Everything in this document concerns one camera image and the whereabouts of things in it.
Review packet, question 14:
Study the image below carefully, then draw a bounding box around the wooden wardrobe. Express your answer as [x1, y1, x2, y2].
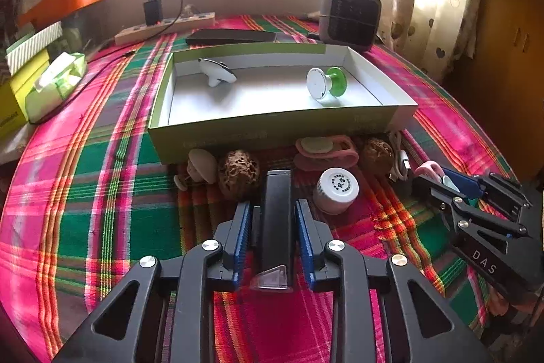
[442, 0, 544, 185]

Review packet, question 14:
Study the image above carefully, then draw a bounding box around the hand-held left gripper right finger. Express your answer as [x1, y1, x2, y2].
[295, 199, 496, 363]

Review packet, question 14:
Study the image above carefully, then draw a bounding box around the green tissue pack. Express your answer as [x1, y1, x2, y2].
[24, 52, 88, 121]

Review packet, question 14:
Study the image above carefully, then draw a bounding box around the yellow-green box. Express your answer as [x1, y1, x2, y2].
[0, 48, 51, 140]

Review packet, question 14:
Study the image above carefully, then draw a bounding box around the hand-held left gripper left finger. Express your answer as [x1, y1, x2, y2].
[53, 201, 256, 363]

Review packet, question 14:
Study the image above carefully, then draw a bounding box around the black charger plug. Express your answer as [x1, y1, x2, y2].
[143, 0, 164, 26]

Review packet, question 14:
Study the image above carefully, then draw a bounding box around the orange tray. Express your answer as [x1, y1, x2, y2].
[17, 0, 109, 28]

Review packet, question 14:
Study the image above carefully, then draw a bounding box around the small white jar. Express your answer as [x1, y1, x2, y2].
[313, 167, 360, 216]

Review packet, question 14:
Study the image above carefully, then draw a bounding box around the plaid tablecloth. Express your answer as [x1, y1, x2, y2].
[0, 14, 525, 363]

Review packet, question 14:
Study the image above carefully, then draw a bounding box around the green striped box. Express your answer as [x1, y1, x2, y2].
[5, 21, 64, 75]

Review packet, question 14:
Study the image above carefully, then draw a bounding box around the pink silicone strap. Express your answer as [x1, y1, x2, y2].
[293, 135, 358, 172]

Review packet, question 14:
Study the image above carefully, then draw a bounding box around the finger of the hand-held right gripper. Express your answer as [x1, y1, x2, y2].
[442, 167, 534, 219]
[411, 175, 532, 245]

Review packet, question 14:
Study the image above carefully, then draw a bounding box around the white mushroom-shaped hook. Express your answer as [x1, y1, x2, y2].
[174, 149, 219, 190]

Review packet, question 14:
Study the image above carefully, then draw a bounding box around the black charging cable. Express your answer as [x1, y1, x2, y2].
[28, 0, 184, 126]

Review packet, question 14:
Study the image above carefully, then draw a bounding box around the white usb cable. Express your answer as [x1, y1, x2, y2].
[388, 130, 412, 183]

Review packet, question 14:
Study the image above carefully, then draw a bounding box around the grey space heater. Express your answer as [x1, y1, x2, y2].
[319, 0, 382, 52]

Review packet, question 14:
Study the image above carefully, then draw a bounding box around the green cardboard box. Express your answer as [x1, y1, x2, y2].
[147, 43, 419, 165]

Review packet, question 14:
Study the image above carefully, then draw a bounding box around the brown walnut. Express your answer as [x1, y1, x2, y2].
[218, 149, 261, 201]
[361, 137, 396, 177]

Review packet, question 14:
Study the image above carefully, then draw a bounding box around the green and white suction cup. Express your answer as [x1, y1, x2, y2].
[306, 66, 348, 108]

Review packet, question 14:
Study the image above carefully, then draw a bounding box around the white suction hook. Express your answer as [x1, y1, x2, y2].
[198, 57, 237, 88]

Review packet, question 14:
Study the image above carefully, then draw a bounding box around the black bike light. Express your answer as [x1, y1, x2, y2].
[251, 169, 295, 292]

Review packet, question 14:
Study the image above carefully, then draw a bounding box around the beige power strip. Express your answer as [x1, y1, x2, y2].
[115, 11, 217, 46]

